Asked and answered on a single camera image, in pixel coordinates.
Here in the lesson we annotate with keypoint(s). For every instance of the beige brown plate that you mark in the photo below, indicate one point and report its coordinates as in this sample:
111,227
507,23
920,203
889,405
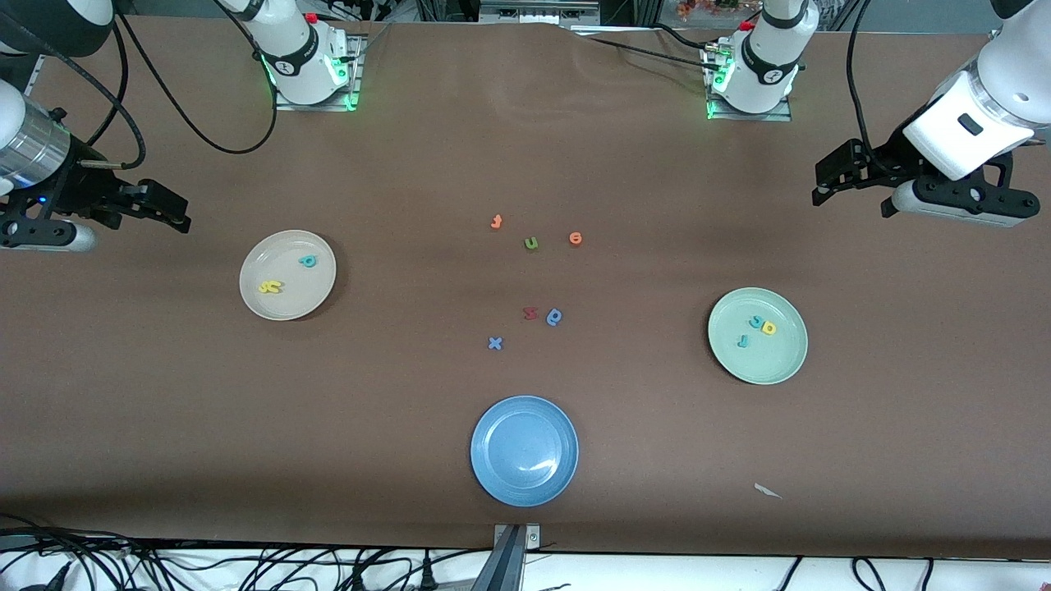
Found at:
287,304

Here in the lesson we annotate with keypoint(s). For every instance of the silver metal camera bracket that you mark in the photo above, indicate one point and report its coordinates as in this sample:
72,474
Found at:
509,558

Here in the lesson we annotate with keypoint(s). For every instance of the black power plug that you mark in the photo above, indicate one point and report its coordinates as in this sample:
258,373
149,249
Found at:
359,577
427,574

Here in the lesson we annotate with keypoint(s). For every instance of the green plate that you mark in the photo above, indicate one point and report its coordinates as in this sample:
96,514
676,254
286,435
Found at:
772,361

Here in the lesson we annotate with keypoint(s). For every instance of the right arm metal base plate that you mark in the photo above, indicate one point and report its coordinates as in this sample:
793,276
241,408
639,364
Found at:
312,107

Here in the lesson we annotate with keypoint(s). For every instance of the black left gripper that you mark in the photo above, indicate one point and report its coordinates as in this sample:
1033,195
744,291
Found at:
889,159

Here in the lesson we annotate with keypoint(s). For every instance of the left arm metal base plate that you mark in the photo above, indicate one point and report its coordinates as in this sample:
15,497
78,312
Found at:
751,117

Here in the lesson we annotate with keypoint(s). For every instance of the grey metal rail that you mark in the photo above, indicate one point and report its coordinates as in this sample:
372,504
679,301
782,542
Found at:
534,12

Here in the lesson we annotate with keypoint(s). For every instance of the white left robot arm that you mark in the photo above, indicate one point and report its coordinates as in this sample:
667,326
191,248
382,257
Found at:
993,98

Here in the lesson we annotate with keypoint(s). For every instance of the orange dried flowers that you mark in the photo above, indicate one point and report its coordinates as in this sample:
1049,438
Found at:
698,8

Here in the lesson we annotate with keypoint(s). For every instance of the white paper scrap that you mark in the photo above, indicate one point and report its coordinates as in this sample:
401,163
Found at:
768,491

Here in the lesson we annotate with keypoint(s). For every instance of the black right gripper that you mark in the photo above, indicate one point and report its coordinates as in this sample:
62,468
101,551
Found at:
82,182

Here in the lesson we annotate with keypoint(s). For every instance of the blue plate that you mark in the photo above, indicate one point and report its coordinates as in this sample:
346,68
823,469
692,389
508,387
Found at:
525,451

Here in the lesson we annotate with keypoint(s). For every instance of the blue foam letter q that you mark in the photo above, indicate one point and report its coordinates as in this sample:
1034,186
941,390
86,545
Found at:
555,317

